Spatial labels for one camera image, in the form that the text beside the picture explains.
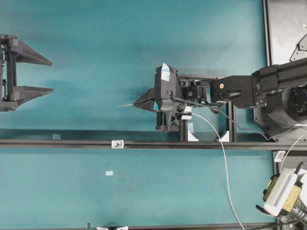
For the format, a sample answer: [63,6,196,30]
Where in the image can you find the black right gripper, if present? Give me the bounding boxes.
[133,63,186,132]

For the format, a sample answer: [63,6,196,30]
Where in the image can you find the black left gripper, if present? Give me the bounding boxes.
[0,34,54,112]

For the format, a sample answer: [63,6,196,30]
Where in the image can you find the thin white wire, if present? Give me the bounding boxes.
[119,103,246,230]

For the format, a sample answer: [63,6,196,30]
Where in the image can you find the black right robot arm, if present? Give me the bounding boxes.
[133,59,307,142]

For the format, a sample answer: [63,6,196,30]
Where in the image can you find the small tape patch on table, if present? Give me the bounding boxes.
[105,171,114,176]

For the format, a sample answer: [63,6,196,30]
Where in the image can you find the grey triangular plate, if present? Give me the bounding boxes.
[289,34,307,62]

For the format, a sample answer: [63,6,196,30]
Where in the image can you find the white vented power adapter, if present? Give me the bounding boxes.
[263,168,297,217]

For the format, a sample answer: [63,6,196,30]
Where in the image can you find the yellow sponge pad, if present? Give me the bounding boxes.
[263,177,302,216]

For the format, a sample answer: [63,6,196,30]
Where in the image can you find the white wire clamp block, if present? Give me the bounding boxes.
[181,106,192,120]

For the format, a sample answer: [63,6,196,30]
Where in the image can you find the silver rail bracket with bolt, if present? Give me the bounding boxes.
[111,140,124,149]

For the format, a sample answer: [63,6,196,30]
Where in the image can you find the long black aluminium rail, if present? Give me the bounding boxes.
[0,139,292,150]

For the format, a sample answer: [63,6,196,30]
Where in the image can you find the black aluminium frame fixture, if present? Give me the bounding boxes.
[179,74,237,142]

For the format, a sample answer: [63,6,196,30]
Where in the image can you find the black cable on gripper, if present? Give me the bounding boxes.
[169,95,269,141]

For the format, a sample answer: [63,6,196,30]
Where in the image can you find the black rail at bottom edge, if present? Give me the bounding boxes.
[86,222,283,230]

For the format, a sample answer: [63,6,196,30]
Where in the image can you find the silver corner bracket right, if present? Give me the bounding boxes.
[274,150,286,162]

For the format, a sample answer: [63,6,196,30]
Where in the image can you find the grey mat with black frame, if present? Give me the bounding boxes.
[262,0,307,66]

